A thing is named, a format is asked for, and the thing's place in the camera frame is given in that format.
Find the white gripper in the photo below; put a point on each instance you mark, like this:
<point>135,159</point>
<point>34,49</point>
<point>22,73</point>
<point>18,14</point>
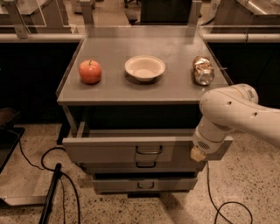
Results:
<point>205,143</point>

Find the grey top drawer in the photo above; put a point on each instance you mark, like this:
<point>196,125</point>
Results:
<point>128,145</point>

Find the grey drawer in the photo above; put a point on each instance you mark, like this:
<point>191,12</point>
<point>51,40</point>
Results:
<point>137,167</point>
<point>128,145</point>
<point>143,185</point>

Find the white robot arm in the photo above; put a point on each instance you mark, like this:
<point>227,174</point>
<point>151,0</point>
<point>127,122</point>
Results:
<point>232,108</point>

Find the grey middle drawer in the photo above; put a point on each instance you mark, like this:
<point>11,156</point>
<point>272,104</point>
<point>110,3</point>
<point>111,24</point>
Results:
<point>137,167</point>

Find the grey bottom drawer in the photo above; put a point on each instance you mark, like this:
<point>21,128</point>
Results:
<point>143,185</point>

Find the grey drawer cabinet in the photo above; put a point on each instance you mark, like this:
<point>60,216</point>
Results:
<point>133,104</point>

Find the white paper bowl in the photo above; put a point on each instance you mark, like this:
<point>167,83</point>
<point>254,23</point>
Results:
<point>144,67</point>

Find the red apple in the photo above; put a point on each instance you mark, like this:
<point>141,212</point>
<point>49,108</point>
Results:
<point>90,71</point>

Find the black bar on floor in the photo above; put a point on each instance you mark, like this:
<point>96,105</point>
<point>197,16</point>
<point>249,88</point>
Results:
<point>50,195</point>

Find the dark object left edge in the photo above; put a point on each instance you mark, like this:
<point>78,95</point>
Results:
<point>9,134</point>

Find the white horizontal rail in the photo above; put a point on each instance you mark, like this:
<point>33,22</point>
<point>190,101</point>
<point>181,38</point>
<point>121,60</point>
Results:
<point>42,38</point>

